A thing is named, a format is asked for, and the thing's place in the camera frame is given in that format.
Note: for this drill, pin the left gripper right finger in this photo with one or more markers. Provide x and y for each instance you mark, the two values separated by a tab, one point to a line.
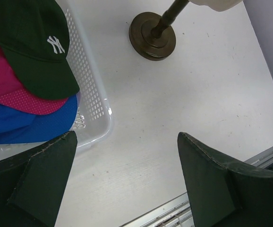
223	191

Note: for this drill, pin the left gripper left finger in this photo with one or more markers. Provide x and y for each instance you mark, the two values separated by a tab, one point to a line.
32	183

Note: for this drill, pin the pink perforated cap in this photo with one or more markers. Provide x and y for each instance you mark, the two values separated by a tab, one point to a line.
14	95

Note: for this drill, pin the wooden mannequin head stand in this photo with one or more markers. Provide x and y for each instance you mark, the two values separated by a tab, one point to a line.
152	36

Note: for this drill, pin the aluminium frame rails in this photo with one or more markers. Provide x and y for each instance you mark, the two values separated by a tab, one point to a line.
177	212

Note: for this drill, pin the blue perforated cap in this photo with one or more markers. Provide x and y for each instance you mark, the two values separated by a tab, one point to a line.
18	127

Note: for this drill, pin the green NY baseball cap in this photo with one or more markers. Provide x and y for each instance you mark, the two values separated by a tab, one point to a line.
35	40

